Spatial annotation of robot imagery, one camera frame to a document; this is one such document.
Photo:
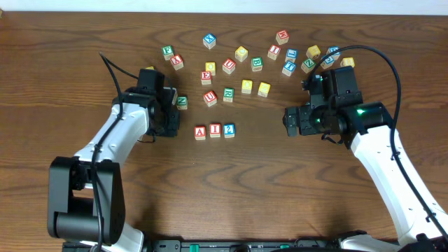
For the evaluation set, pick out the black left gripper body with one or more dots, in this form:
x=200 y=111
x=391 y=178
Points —
x=173 y=117

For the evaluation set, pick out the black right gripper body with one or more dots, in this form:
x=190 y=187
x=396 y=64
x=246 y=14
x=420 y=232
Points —
x=290 y=122

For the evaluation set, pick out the green N wooden block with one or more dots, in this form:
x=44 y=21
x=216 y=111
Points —
x=182 y=103

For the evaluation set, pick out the red A wooden block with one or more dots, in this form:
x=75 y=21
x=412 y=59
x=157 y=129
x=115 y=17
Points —
x=200 y=133

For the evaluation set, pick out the red U wooden block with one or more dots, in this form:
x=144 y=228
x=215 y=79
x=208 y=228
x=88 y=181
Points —
x=210 y=98

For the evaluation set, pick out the red i block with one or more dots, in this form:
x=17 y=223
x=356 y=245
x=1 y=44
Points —
x=273 y=52
x=215 y=130

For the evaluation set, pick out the blue 2 wooden block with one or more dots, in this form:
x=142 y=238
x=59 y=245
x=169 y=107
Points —
x=229 y=130

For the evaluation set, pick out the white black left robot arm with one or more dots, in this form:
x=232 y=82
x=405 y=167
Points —
x=86 y=203

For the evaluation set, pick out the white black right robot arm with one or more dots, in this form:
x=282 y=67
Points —
x=420 y=222

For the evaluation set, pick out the blue 5 wooden block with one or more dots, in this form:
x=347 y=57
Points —
x=328 y=62

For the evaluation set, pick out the yellow 8 wooden block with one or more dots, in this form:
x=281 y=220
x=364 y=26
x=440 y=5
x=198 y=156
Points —
x=347 y=61

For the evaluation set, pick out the green Z wooden block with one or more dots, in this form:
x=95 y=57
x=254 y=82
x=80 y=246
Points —
x=308 y=65

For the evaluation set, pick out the yellow block upper right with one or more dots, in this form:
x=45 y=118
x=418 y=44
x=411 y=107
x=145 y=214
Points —
x=313 y=52

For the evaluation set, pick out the blue T wooden block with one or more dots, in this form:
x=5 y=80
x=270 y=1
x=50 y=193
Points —
x=288 y=68

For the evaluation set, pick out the red X wooden block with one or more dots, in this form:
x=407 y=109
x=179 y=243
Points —
x=177 y=62

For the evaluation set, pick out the red E wooden block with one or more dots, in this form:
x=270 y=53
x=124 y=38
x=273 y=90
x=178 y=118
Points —
x=206 y=78

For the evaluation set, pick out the blue L wooden block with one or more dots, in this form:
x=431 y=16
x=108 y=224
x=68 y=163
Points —
x=291 y=55

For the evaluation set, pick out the green F wooden block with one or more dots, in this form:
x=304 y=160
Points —
x=167 y=52

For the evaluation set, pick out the yellow block near E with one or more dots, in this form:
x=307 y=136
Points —
x=211 y=67

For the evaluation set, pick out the green R wooden block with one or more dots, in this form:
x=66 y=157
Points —
x=228 y=94

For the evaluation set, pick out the yellow block centre right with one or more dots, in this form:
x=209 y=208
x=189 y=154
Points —
x=264 y=89

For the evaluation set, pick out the red H wooden block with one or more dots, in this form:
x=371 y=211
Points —
x=282 y=37

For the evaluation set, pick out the green B wooden block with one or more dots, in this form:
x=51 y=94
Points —
x=256 y=63

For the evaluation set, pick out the red U block upper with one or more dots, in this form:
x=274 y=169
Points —
x=229 y=66

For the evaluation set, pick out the blue X wooden block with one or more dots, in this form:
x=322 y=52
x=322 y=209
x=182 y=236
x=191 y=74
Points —
x=209 y=41

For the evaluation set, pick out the yellow block centre left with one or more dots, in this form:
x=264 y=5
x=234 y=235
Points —
x=246 y=86

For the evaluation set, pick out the yellow block upper middle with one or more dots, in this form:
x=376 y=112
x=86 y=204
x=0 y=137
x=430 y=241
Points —
x=241 y=53

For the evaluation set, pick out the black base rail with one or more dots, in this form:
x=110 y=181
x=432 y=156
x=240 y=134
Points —
x=244 y=246

